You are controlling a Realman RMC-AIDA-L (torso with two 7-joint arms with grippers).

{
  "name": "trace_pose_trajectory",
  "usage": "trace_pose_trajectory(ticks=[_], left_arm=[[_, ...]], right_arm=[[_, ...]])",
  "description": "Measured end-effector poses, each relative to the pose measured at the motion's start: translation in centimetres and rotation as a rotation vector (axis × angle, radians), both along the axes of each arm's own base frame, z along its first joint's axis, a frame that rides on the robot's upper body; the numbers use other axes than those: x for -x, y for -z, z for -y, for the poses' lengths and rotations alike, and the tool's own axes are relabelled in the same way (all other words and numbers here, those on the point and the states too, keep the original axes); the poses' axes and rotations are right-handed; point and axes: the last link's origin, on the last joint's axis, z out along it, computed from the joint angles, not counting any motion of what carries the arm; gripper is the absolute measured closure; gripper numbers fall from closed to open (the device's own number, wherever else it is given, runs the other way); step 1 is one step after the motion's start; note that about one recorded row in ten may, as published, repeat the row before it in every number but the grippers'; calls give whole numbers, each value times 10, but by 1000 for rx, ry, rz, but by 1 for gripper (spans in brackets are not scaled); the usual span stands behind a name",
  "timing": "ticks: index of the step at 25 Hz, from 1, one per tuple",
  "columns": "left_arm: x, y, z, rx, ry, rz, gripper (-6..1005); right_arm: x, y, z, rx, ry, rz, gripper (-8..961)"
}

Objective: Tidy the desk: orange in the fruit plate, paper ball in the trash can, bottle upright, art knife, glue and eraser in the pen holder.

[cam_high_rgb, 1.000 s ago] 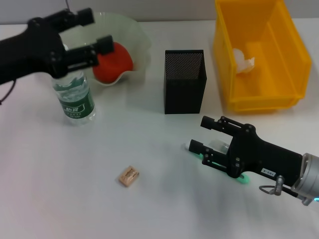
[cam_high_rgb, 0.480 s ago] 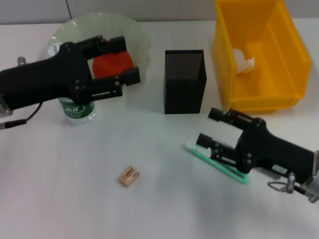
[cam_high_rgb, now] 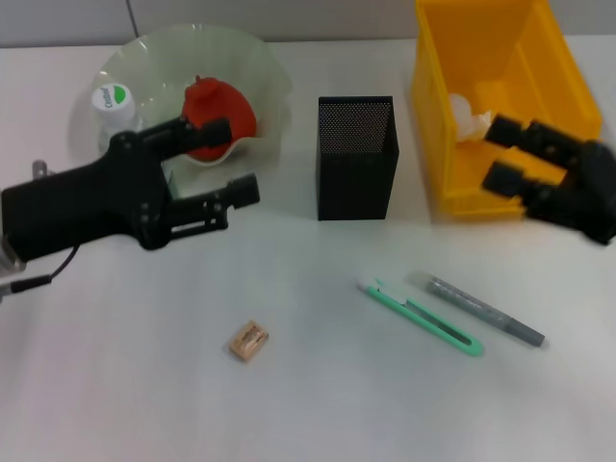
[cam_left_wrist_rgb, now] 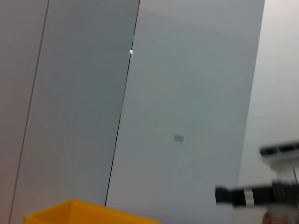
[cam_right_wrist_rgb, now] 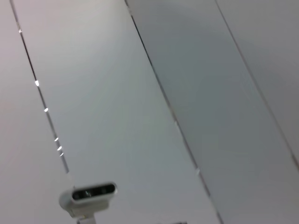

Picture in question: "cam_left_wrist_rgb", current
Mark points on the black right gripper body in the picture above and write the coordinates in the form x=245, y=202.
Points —
x=280, y=193

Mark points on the yellow plastic storage bin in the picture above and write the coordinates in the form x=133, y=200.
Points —
x=70, y=212

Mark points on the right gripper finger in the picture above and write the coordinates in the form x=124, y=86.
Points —
x=227, y=194

